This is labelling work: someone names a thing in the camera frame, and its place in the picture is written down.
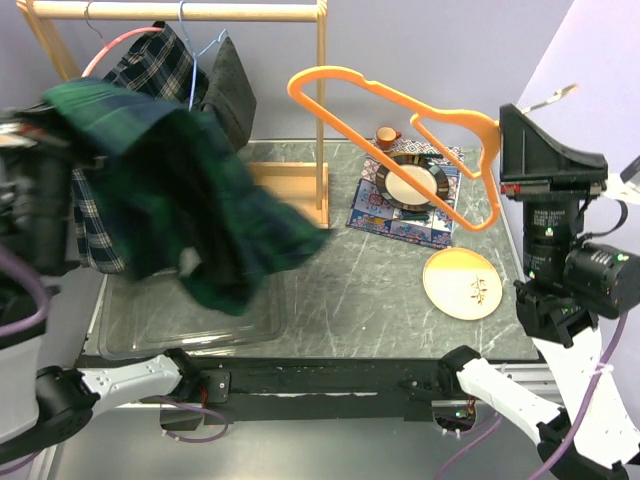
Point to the light blue wire hanger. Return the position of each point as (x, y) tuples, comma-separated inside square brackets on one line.
[(195, 53)]

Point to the clear plastic bin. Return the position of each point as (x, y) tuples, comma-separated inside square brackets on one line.
[(140, 319)]

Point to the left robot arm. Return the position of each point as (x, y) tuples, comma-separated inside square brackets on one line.
[(43, 406)]

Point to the dark green cutlery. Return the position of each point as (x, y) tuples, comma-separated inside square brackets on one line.
[(432, 156), (405, 218)]

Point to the patterned blue placemat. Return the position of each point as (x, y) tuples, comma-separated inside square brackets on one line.
[(382, 193)]

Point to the yellow plate with twig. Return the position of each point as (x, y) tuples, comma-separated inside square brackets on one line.
[(462, 284)]

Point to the wooden clothes rack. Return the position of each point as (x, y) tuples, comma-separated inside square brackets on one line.
[(301, 180)]

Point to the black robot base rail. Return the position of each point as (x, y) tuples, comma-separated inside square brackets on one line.
[(261, 389)]

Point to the grey dotted skirt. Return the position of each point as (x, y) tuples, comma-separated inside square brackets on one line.
[(230, 97)]

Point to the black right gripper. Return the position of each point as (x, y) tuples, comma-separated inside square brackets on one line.
[(532, 164)]

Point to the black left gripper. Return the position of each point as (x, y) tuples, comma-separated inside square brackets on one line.
[(31, 128)]

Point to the dark green cutlery front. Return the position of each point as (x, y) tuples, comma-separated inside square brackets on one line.
[(405, 218)]

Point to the orange cup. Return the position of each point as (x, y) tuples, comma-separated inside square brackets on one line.
[(386, 136)]

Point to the dark green cutlery back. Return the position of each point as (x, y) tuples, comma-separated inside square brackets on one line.
[(432, 156)]

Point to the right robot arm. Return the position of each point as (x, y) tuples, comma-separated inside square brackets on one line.
[(572, 281)]

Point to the green navy plaid skirt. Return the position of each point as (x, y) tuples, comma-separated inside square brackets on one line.
[(174, 194)]

